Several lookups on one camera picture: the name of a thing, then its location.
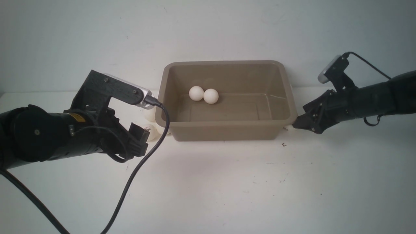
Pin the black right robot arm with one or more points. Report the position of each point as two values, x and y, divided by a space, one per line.
396 96

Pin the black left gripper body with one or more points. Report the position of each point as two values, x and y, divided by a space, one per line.
101 132

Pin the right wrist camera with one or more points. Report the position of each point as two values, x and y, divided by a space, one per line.
334 72

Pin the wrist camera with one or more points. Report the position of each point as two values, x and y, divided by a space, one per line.
98 88
334 72

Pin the white logo ball left corner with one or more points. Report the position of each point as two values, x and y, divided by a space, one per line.
153 133

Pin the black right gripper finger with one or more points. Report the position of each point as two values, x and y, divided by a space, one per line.
305 122

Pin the beige plastic bin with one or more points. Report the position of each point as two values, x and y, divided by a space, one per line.
255 100

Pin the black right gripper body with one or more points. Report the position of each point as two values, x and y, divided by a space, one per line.
326 111

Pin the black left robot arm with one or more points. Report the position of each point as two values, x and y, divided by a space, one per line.
31 135

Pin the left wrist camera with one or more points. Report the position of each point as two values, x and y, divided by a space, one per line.
98 88

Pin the white logo ball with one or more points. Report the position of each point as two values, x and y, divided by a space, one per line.
196 93

